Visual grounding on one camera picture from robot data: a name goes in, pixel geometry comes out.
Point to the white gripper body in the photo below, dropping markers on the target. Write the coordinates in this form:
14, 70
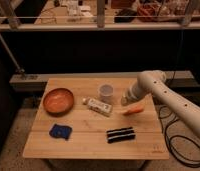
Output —
132, 95

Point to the orange pepper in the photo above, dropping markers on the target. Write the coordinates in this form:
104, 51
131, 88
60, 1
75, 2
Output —
135, 109

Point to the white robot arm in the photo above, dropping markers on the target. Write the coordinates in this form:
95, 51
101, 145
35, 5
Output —
153, 82

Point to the orange ceramic bowl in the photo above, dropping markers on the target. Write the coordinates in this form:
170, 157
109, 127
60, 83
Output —
58, 101

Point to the clear plastic cup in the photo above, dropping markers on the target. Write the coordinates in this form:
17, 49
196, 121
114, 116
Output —
106, 93

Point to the white tube with cap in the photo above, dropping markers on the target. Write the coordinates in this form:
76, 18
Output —
97, 106

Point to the black white striped cloth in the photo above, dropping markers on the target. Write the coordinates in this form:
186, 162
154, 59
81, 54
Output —
122, 134

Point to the wooden table board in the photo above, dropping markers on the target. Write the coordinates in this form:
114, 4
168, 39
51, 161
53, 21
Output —
88, 139

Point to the blue cloth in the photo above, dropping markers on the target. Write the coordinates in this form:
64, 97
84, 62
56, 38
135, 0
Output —
60, 131

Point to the diagonal metal pole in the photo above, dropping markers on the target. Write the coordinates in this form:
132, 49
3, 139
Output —
19, 69

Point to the grey metal rail shelf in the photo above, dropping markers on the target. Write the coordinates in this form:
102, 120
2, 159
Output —
38, 82

